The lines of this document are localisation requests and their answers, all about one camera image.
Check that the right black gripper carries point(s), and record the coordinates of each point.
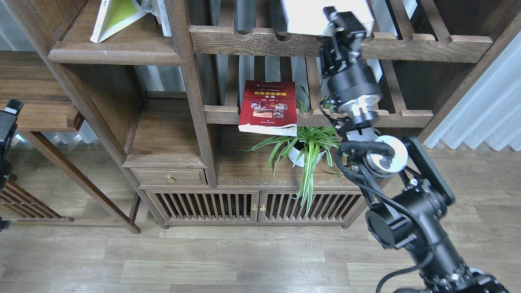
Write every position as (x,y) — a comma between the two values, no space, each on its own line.
(351,83)

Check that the yellow-green book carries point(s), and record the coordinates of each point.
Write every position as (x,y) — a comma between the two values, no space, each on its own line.
(113,16)

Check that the white book top shelf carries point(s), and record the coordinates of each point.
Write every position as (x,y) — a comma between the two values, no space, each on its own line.
(306,17)

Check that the brass drawer knob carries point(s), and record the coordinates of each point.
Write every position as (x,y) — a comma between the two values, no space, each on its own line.
(170,179)

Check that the white plant pot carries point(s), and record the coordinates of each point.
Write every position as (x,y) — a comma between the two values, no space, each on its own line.
(296,154)

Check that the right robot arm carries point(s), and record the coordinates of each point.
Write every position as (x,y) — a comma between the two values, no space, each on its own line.
(405,192)

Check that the white curtain right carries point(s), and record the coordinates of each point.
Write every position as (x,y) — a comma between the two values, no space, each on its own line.
(490,112)

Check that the red book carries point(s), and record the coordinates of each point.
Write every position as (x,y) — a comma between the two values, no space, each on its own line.
(269,108)

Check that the green spider plant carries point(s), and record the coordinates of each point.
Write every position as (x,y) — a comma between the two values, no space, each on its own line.
(320,141)

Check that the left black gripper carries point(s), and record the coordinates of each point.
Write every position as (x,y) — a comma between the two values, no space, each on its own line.
(8,119)

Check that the plastic-wrapped white book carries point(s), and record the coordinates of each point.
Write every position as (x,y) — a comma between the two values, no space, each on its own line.
(158,9)

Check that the wooden side table left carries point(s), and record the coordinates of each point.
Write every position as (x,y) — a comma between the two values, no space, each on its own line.
(47,108)

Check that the dark wooden bookshelf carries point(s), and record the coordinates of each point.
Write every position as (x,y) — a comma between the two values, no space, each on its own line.
(170,105)

